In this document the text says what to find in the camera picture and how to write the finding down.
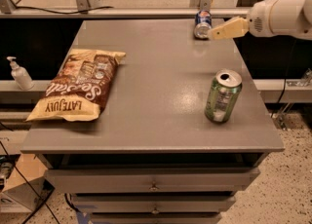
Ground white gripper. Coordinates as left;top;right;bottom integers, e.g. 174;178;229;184
208;0;278;40

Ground blue pepsi can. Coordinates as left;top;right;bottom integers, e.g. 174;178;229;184
194;10;212;39

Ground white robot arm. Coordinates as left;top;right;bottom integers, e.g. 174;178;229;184
208;0;312;40

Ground green soda can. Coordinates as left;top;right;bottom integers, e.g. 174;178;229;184
205;69;242;123

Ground brown chip bag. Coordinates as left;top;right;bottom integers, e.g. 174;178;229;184
26;49;126;122

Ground grey drawer cabinet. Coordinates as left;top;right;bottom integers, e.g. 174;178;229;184
19;19;286;224

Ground top grey drawer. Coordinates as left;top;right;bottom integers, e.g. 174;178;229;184
45;168;260;193

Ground grey drawer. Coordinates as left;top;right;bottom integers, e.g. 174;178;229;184
91;213;221;224
45;168;260;193
72;195;235;213

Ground bottom grey drawer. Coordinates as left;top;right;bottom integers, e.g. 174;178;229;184
91;213;221;224

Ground white pump bottle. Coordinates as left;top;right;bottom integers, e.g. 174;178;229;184
7;56;34;91

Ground middle grey drawer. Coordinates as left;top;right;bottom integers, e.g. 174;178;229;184
72;195;235;213

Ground cardboard box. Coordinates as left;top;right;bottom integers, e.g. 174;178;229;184
0;154;47;213

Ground black cable on ledge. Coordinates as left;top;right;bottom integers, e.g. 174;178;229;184
13;5;114;16

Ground black floor cable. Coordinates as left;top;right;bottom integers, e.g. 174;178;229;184
0;143;61;224

